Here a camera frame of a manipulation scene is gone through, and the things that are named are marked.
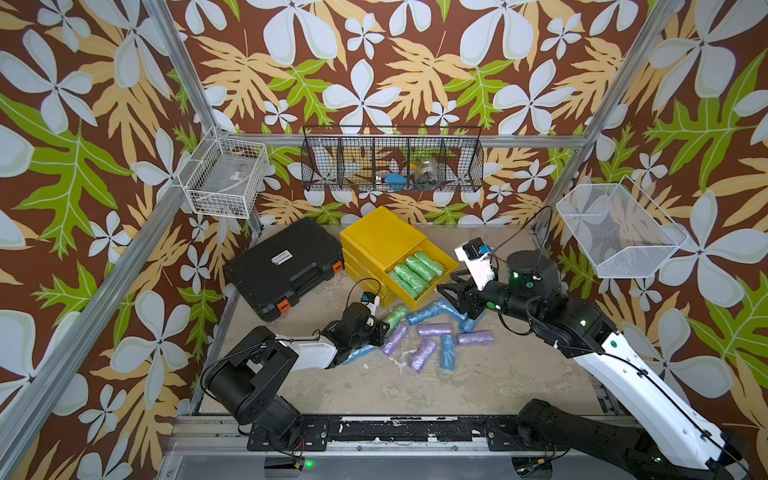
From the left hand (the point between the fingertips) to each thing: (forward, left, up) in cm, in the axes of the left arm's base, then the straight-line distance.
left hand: (389, 322), depth 90 cm
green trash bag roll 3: (+7, -6, +14) cm, 16 cm away
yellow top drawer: (+4, -1, +11) cm, 12 cm away
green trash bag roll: (+10, -13, +15) cm, 22 cm away
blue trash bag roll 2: (+4, -12, -1) cm, 13 cm away
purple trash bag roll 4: (-5, -27, -1) cm, 27 cm away
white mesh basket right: (+14, -63, +25) cm, 70 cm away
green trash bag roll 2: (+11, -9, +14) cm, 20 cm away
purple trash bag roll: (-5, -2, -2) cm, 6 cm away
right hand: (-5, -11, +31) cm, 33 cm away
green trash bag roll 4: (+4, -4, +14) cm, 15 cm away
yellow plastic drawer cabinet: (+13, +2, +18) cm, 22 cm away
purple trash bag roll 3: (-9, -10, -2) cm, 14 cm away
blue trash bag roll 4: (-9, -17, -1) cm, 19 cm away
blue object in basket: (+37, -2, +25) cm, 45 cm away
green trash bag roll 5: (+1, -1, 0) cm, 2 cm away
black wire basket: (+46, -1, +27) cm, 54 cm away
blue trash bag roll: (-9, +9, -2) cm, 13 cm away
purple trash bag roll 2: (-2, -14, -1) cm, 14 cm away
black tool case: (+17, +38, +3) cm, 42 cm away
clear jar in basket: (+43, -13, +24) cm, 51 cm away
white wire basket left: (+31, +49, +30) cm, 66 cm away
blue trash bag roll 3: (0, -24, -1) cm, 24 cm away
